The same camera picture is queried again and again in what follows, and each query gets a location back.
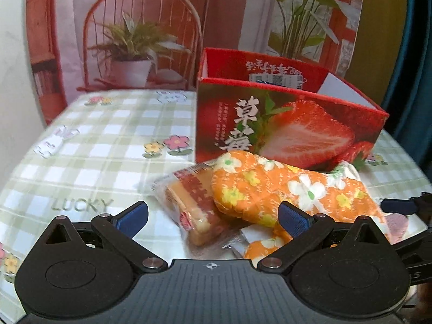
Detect red strawberry cardboard box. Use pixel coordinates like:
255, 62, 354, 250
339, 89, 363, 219
195, 48, 388, 171

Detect orange floral oven mitt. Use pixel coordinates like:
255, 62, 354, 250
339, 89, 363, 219
212, 151, 394, 264

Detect green plaid tablecloth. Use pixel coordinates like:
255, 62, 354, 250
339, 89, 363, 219
0, 88, 432, 323

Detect packaged cake snack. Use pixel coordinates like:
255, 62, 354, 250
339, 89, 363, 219
151, 162, 244, 247

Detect pink room scene backdrop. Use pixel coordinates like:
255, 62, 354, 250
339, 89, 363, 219
26, 0, 362, 123

